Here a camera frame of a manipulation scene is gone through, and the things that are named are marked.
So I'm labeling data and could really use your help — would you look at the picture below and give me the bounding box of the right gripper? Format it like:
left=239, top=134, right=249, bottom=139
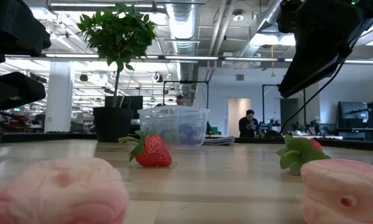
left=276, top=0, right=373, bottom=98

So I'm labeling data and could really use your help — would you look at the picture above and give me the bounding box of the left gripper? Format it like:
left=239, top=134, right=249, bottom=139
left=0, top=0, right=52, bottom=125

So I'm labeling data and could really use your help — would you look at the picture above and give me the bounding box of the toy strawberry with broad leaves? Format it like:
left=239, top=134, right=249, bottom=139
left=275, top=134, right=332, bottom=175

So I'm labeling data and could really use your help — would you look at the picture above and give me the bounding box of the pink toy peach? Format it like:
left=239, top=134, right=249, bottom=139
left=300, top=158, right=373, bottom=224
left=0, top=157, right=131, bottom=224

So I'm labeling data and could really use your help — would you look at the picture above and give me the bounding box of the toy strawberry with long stem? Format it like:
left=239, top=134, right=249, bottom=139
left=117, top=128, right=173, bottom=168

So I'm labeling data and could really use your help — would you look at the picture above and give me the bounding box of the clear plastic tupperware container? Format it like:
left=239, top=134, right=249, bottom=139
left=137, top=105, right=211, bottom=149

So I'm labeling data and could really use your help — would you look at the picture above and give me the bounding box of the dark door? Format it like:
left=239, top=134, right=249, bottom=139
left=279, top=98, right=299, bottom=134

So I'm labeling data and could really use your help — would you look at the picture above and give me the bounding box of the dark background monitor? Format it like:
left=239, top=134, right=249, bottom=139
left=338, top=101, right=373, bottom=130

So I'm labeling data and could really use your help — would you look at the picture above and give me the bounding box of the blue robot equipment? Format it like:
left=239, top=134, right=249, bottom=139
left=256, top=119, right=281, bottom=138

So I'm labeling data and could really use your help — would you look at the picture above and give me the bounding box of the white pillar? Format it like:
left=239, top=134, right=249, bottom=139
left=45, top=60, right=75, bottom=133

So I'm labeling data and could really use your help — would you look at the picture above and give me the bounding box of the pale door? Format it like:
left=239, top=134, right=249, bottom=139
left=228, top=98, right=252, bottom=138

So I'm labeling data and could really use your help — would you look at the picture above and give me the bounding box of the grey folded cloth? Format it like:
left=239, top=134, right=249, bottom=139
left=201, top=135, right=236, bottom=146

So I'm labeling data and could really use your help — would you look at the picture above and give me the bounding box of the potted green plant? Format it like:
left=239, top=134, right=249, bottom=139
left=76, top=2, right=158, bottom=143

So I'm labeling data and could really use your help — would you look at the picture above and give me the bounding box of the black power cable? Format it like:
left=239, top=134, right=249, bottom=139
left=279, top=60, right=346, bottom=135

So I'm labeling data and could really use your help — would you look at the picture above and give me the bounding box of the yellow hanging cord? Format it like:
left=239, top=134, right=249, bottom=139
left=270, top=45, right=276, bottom=78

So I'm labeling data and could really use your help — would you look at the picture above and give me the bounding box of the black background rig frame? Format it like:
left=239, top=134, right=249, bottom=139
left=163, top=80, right=210, bottom=108
left=262, top=83, right=306, bottom=125

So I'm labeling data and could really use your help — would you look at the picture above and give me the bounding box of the silver ventilation duct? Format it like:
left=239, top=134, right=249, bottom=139
left=165, top=0, right=200, bottom=105
left=236, top=0, right=283, bottom=63

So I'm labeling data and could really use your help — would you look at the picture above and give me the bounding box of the black aluminium table frame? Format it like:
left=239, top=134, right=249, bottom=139
left=0, top=131, right=373, bottom=153

